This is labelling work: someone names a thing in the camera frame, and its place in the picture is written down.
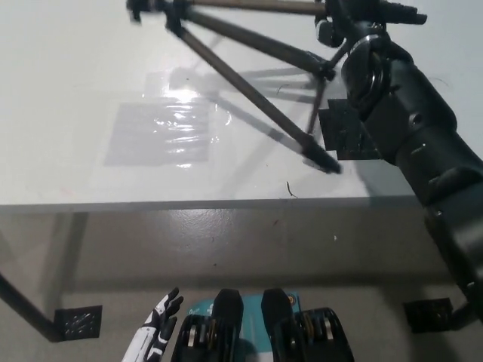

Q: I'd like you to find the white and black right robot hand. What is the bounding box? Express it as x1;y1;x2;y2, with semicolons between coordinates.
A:
315;0;429;48

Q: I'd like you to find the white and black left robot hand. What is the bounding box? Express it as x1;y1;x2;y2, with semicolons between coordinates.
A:
128;287;185;362

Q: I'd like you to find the bronze and black camera tripod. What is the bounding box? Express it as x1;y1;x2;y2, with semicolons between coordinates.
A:
126;0;429;175

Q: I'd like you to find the black metal table leg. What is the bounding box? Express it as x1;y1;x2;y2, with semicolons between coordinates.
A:
0;271;64;342

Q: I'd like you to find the black tape patch on table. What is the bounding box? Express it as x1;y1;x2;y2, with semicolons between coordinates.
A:
318;98;383;161

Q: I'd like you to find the clear plastic tape patch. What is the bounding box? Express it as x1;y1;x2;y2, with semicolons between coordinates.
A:
104;69;234;170

